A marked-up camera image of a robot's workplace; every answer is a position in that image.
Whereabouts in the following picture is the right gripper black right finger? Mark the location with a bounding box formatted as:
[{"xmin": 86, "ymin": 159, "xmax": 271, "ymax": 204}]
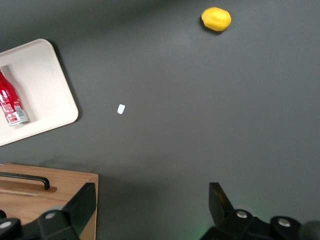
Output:
[{"xmin": 199, "ymin": 182, "xmax": 309, "ymax": 240}]

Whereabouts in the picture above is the red coke bottle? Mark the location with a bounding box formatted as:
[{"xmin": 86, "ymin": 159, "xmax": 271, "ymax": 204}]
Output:
[{"xmin": 0, "ymin": 65, "xmax": 31, "ymax": 127}]

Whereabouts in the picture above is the wooden drawer cabinet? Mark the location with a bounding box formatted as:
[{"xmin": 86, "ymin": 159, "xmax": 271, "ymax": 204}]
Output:
[{"xmin": 0, "ymin": 163, "xmax": 99, "ymax": 240}]

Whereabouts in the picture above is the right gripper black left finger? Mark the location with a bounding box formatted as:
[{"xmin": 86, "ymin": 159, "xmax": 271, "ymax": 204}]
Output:
[{"xmin": 0, "ymin": 182, "xmax": 98, "ymax": 240}]

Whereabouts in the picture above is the yellow lemon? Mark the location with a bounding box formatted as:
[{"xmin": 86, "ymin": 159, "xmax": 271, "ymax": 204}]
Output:
[{"xmin": 200, "ymin": 6, "xmax": 232, "ymax": 33}]

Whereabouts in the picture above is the black metal drawer handle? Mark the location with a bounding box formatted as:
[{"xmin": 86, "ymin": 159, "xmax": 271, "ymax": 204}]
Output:
[{"xmin": 0, "ymin": 171, "xmax": 51, "ymax": 192}]

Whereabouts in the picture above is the beige rectangular tray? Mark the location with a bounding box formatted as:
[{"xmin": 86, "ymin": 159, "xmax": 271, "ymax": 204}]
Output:
[{"xmin": 0, "ymin": 38, "xmax": 80, "ymax": 148}]

